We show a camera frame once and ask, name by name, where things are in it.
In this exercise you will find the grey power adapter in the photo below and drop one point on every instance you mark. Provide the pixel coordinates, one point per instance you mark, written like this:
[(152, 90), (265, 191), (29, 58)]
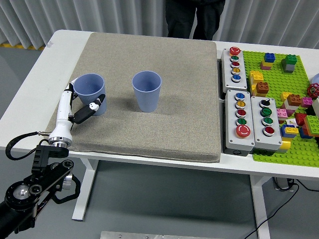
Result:
[(282, 184)]

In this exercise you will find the red toy brick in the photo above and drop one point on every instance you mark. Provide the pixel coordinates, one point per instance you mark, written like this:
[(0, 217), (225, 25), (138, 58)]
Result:
[(300, 119)]

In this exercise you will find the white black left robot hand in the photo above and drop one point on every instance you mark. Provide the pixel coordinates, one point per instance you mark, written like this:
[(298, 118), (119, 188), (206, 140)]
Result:
[(62, 124)]

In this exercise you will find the pink toy brick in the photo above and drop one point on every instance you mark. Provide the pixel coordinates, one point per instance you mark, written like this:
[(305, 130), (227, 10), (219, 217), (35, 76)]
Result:
[(281, 113), (264, 67)]

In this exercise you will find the green studded baseplate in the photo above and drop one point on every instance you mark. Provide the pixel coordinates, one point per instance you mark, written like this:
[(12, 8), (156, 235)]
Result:
[(274, 82)]

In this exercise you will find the person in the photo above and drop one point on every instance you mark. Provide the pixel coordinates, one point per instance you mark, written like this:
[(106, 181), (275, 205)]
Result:
[(182, 20)]

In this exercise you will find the large green toy brick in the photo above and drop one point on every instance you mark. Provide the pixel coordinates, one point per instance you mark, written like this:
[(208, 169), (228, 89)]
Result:
[(312, 124)]

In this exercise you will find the grey-brown foam mat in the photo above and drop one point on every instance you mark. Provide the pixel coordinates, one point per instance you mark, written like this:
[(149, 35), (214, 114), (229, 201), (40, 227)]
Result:
[(162, 124)]

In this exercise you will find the grey toy brick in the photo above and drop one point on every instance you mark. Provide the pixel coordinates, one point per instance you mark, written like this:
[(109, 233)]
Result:
[(289, 68)]

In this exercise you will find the grey selector switch control box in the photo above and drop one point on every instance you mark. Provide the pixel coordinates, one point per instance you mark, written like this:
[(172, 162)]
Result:
[(256, 124)]

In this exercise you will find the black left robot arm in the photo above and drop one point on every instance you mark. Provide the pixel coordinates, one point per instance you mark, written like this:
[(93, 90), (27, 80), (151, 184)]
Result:
[(47, 174)]

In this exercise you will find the pale blue bowl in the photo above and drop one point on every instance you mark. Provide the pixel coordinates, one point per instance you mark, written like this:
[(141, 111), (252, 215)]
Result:
[(316, 79)]

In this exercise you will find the white table leg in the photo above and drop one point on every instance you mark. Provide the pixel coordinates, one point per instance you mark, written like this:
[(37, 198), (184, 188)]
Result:
[(83, 194), (261, 206)]

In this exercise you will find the white curtain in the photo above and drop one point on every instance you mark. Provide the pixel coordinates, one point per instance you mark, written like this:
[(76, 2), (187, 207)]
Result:
[(74, 15)]

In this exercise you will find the white box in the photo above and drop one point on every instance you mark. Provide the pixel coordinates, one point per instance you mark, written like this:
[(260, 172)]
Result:
[(316, 107)]

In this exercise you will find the magenta toy brick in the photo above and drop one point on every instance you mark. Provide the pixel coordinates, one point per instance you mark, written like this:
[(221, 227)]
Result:
[(306, 102)]

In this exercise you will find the blue toy brick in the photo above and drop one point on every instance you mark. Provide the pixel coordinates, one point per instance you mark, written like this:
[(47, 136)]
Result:
[(269, 57), (284, 133), (304, 134)]

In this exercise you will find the blue ribbed plastic cup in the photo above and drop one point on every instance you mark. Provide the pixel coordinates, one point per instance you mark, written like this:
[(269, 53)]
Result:
[(88, 84), (148, 97)]

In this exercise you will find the brown toy brick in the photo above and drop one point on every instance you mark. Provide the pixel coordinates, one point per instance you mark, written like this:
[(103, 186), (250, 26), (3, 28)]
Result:
[(262, 88), (294, 100)]

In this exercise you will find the white printed toy brick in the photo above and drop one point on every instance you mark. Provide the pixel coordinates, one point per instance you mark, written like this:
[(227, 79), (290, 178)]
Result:
[(291, 122)]

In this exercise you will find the yellow toy brick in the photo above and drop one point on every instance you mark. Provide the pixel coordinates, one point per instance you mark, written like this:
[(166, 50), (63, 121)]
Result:
[(256, 76), (291, 130), (285, 96), (266, 64), (253, 90)]

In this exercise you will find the yellow round toy block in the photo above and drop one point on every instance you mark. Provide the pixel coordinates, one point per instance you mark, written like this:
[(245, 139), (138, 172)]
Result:
[(286, 144)]

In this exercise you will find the grey five-button control box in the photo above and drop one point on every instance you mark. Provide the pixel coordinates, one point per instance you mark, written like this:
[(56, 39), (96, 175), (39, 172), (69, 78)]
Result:
[(226, 72), (230, 119)]

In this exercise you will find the red valve handwheel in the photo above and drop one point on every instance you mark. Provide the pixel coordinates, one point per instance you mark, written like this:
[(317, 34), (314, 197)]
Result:
[(313, 90)]

